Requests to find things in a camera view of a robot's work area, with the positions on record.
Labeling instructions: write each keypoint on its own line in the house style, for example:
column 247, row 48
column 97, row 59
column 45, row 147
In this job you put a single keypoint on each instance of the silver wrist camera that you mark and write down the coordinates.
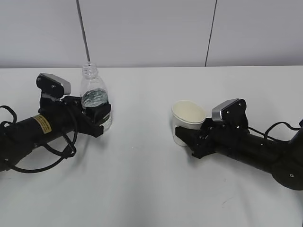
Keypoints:
column 220, row 110
column 52, row 85

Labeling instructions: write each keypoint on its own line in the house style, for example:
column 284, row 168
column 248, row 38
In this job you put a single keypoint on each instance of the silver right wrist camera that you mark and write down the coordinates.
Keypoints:
column 220, row 110

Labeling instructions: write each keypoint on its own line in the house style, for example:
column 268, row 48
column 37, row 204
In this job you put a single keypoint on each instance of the white paper cup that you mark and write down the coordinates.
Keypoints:
column 187, row 114

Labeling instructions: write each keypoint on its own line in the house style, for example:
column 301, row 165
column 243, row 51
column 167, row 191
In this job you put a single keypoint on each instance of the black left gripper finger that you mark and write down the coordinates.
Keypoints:
column 72, row 100
column 100, row 118

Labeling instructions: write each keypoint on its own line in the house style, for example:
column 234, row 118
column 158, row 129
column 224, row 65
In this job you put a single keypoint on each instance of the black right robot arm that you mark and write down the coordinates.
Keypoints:
column 282, row 159

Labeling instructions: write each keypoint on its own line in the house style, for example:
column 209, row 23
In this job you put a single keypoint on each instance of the clear green-label water bottle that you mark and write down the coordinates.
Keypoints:
column 93, row 91

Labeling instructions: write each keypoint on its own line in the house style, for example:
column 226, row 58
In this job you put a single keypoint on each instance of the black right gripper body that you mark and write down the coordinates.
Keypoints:
column 214, row 135

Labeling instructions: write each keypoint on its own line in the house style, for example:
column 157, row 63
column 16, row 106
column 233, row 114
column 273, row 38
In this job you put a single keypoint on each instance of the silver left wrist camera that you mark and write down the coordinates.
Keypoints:
column 52, row 85

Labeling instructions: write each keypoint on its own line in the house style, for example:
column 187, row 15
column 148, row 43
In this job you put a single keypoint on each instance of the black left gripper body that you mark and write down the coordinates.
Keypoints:
column 64, row 117

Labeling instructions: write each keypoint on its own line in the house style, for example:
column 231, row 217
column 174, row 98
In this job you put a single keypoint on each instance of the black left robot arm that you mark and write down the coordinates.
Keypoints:
column 19, row 139

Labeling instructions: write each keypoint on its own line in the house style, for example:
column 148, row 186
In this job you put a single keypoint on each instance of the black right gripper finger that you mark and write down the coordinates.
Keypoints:
column 189, row 136

